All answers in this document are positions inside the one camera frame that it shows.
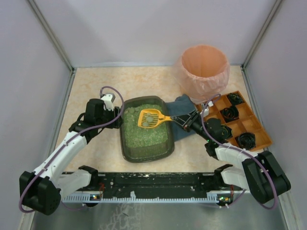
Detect green litter clumps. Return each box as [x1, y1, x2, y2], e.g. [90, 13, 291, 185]
[142, 113, 154, 127]

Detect yellow litter scoop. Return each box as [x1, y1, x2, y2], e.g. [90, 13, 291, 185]
[138, 109, 173, 128]

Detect dark grey litter box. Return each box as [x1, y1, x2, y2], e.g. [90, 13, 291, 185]
[120, 96, 175, 163]

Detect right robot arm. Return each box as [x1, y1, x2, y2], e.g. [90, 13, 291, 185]
[172, 111, 291, 204]

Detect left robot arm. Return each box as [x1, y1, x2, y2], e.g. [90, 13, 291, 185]
[19, 93, 122, 215]

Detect blue folded cloth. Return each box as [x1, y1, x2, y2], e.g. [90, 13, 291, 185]
[166, 94, 206, 142]

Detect orange compartment tray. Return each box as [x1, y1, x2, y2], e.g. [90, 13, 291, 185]
[204, 91, 272, 151]

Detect bin with pink bag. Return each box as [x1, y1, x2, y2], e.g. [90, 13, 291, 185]
[172, 45, 230, 104]

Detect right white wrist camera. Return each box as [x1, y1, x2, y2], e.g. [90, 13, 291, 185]
[201, 101, 213, 117]

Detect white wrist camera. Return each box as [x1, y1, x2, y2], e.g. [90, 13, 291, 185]
[100, 93, 116, 111]
[201, 101, 213, 117]

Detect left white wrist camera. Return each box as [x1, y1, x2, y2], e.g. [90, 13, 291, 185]
[100, 93, 116, 111]

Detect black coiled cable middle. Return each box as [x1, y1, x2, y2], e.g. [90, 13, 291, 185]
[220, 105, 240, 122]

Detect black coiled cable far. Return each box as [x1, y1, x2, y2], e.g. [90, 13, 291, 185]
[226, 92, 245, 105]

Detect black coiled cable near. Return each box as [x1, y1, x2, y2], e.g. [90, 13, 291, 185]
[236, 132, 257, 150]

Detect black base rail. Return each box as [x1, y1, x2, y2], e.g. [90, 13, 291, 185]
[62, 172, 240, 207]

